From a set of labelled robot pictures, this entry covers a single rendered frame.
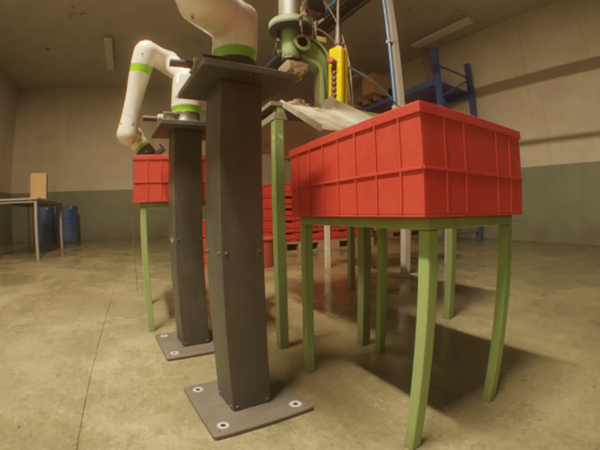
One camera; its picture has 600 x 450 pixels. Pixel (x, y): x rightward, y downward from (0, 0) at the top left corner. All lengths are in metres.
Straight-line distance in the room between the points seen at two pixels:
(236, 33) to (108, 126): 9.05
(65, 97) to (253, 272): 9.76
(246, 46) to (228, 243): 0.53
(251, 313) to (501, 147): 0.76
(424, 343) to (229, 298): 0.47
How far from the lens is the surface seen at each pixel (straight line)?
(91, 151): 9.83
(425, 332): 0.72
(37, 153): 10.17
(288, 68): 1.58
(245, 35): 0.98
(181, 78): 1.49
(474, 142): 0.79
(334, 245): 5.08
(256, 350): 0.94
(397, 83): 3.12
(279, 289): 1.35
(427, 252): 0.68
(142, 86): 1.76
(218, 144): 0.86
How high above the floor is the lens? 0.55
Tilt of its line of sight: 2 degrees down
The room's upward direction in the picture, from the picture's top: 1 degrees counter-clockwise
